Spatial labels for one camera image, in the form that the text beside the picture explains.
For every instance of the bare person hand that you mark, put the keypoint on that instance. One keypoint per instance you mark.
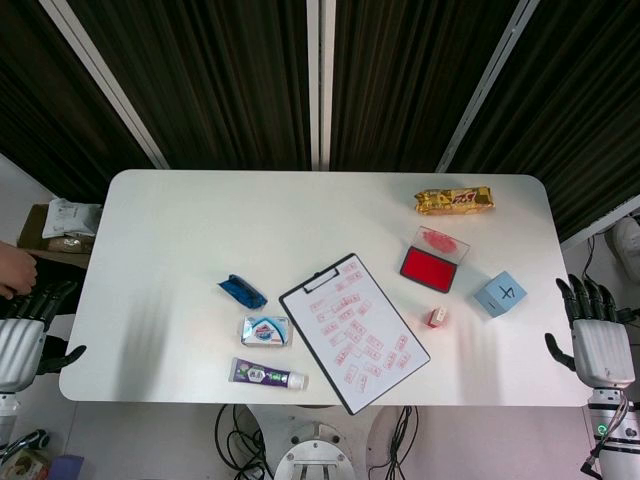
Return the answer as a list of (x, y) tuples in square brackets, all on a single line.
[(17, 272)]

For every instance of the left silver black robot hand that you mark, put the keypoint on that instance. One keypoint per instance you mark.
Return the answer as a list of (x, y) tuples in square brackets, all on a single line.
[(20, 350)]

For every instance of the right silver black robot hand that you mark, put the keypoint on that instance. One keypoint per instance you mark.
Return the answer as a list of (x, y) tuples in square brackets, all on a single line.
[(600, 350)]

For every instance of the red white rubber stamp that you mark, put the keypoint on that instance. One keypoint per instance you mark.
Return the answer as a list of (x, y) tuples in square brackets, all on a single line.
[(437, 317)]

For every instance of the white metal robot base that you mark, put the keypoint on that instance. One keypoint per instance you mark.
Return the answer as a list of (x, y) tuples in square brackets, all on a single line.
[(315, 457)]

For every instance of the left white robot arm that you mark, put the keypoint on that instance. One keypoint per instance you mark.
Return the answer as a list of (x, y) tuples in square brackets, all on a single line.
[(6, 415)]

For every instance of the brown cardboard box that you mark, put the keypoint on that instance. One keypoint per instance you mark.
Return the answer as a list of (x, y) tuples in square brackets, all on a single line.
[(35, 225)]

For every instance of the brown packet in box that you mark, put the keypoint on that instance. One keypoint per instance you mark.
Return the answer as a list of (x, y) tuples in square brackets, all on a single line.
[(70, 244)]

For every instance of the light blue numbered cube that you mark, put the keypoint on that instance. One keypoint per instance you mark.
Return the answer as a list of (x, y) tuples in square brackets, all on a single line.
[(502, 295)]

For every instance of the printed snack packet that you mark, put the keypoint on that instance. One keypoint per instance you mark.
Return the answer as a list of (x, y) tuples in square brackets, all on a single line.
[(27, 465)]

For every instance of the purple box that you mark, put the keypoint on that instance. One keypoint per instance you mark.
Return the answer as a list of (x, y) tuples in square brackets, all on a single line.
[(66, 469)]

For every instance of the red ink pad clear lid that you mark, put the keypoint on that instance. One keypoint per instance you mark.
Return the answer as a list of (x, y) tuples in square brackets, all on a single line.
[(427, 270)]

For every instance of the gold biscuit packet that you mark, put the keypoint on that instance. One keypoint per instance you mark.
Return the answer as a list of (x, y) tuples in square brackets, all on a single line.
[(452, 201)]

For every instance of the blue crumpled snack packet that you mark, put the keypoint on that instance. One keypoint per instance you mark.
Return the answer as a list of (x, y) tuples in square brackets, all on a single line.
[(242, 291)]

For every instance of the purple toothpaste tube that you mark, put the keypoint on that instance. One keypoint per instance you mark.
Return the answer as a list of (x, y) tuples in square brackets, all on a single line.
[(260, 374)]

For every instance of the white blue soap box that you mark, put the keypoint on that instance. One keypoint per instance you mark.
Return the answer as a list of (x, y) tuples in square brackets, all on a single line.
[(265, 331)]

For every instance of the dark pleated curtain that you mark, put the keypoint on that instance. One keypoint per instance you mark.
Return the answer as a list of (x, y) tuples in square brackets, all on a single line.
[(225, 75)]

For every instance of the black clipboard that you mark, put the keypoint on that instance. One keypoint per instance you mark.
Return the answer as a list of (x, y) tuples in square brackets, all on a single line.
[(320, 280)]

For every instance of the white frame post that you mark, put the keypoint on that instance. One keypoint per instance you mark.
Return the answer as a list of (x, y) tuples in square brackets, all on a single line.
[(487, 85), (320, 85), (597, 225), (105, 85)]

